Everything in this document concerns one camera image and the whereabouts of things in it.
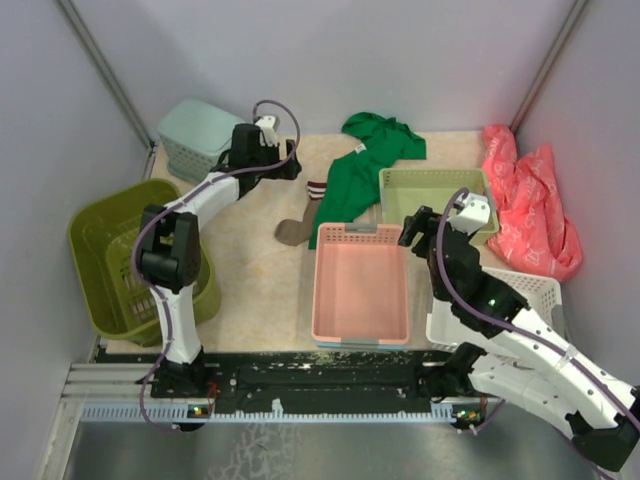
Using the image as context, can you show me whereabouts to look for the pink plastic bag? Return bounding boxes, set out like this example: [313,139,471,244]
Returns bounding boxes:
[481,125,583,282]

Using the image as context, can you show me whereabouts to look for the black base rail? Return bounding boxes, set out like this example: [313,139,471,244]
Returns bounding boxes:
[92,349,506,414]

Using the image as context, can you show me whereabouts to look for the light blue laundry basket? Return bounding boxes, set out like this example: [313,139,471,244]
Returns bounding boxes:
[158,99,243,184]

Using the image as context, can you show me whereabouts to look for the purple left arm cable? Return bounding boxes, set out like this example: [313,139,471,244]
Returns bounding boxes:
[130,99,301,434]

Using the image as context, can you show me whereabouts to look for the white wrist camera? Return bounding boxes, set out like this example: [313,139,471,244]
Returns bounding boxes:
[447,193,491,236]
[253,115,280,147]

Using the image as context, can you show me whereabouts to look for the white slotted cable duct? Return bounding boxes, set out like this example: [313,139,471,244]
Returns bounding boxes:
[80,399,468,425]

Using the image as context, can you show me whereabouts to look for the olive green laundry basket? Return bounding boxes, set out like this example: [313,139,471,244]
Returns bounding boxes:
[68,179,222,347]

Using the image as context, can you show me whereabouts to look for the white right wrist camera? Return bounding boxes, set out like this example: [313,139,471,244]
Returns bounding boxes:
[447,193,491,236]

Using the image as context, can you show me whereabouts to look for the green shirt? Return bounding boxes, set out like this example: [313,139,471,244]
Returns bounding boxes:
[308,112,427,250]

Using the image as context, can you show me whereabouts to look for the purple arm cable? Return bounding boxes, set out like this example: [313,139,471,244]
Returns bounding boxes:
[437,187,640,480]
[130,99,301,434]

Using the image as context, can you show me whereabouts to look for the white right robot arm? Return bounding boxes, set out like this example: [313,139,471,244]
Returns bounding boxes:
[398,206,639,472]

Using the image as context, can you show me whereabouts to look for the light green plastic basket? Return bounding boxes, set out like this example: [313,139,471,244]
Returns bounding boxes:
[379,168,500,245]

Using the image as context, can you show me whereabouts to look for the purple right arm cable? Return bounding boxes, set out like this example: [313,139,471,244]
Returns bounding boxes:
[437,187,640,480]

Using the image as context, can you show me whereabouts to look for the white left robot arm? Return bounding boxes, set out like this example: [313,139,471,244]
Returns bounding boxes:
[132,115,302,397]

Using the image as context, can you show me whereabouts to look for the brown striped sock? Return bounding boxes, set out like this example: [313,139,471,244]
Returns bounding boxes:
[274,181,327,247]

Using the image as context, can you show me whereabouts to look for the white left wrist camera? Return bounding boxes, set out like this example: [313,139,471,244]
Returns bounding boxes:
[253,115,280,147]

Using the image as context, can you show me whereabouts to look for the pink plastic basket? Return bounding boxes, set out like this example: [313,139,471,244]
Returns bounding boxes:
[311,223,410,345]

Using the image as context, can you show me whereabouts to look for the white plastic basket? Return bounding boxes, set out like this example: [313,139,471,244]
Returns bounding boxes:
[425,267,566,360]

